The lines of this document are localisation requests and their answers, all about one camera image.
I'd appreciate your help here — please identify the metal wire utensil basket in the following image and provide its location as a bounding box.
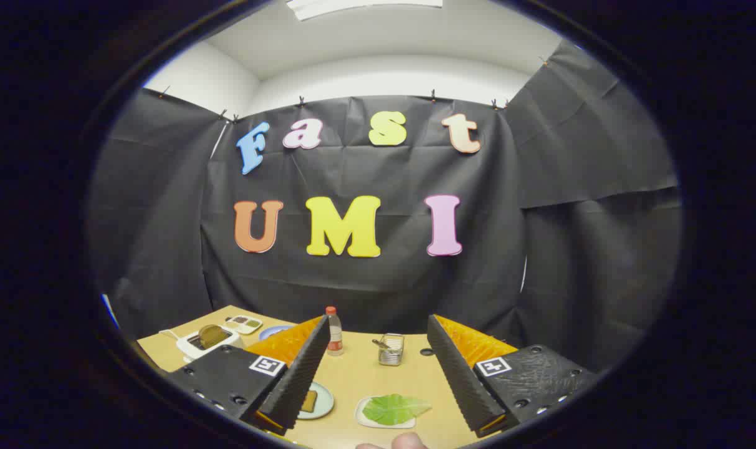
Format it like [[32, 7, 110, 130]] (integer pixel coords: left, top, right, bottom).
[[378, 333, 406, 367]]

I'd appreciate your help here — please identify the green lettuce leaf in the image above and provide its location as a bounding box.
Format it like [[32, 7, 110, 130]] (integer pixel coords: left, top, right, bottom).
[[361, 393, 433, 427]]

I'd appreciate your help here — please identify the small white square plate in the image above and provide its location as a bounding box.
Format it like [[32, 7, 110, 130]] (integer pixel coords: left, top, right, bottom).
[[355, 396, 417, 430]]

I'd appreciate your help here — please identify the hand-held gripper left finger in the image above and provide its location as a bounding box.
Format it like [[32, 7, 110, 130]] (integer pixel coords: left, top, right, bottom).
[[166, 315, 332, 436]]

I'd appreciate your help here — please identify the pale green plate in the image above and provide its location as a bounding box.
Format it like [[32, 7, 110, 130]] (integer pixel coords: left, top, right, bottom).
[[298, 381, 335, 420]]

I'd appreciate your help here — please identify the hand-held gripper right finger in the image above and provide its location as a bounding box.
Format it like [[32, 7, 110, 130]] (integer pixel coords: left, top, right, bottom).
[[427, 314, 598, 438]]

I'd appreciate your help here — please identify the clear water bottle red cap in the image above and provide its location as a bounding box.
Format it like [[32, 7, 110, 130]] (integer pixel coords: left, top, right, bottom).
[[325, 306, 345, 357]]

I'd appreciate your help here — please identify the brown toasted bread slice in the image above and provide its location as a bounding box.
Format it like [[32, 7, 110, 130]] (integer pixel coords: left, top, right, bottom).
[[198, 324, 229, 349]]

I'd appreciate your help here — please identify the white divided condiment tray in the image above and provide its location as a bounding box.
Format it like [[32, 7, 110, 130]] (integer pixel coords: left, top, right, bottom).
[[225, 316, 264, 336]]

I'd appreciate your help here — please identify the white toaster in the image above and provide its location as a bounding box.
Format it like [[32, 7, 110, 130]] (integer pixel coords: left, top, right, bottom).
[[177, 324, 241, 362]]

